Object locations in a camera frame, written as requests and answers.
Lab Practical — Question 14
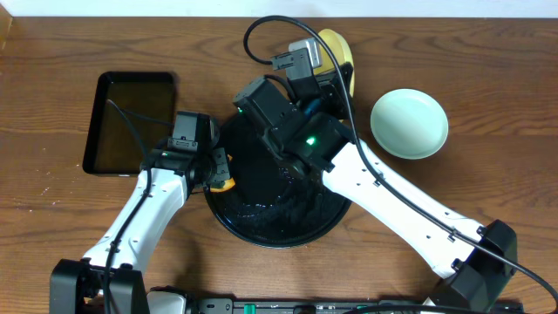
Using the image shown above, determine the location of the round black tray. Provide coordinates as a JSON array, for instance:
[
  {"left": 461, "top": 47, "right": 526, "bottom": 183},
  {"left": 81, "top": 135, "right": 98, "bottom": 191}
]
[{"left": 204, "top": 114, "right": 351, "bottom": 248}]

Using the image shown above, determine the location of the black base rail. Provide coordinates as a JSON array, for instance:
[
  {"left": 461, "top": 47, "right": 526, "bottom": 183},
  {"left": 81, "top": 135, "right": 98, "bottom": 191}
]
[{"left": 191, "top": 297, "right": 525, "bottom": 314}]

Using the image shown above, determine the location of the mint green plate with stain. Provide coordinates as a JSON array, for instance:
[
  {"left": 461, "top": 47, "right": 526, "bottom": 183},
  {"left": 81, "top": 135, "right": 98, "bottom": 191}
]
[{"left": 370, "top": 89, "right": 449, "bottom": 160}]

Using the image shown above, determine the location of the yellow plate with stain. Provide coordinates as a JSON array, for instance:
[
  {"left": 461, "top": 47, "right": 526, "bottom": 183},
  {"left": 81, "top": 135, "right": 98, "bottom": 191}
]
[{"left": 314, "top": 29, "right": 355, "bottom": 74}]

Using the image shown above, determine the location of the black rectangular water basin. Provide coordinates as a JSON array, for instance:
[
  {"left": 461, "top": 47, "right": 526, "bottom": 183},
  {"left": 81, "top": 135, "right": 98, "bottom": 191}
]
[{"left": 82, "top": 72, "right": 177, "bottom": 176}]

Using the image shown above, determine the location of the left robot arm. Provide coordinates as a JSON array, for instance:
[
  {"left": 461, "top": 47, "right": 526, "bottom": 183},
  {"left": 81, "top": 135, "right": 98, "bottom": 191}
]
[{"left": 49, "top": 112, "right": 230, "bottom": 313}]

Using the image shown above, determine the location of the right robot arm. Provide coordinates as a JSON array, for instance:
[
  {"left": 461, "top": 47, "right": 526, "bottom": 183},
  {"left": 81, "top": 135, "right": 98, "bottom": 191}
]
[{"left": 233, "top": 70, "right": 517, "bottom": 312}]

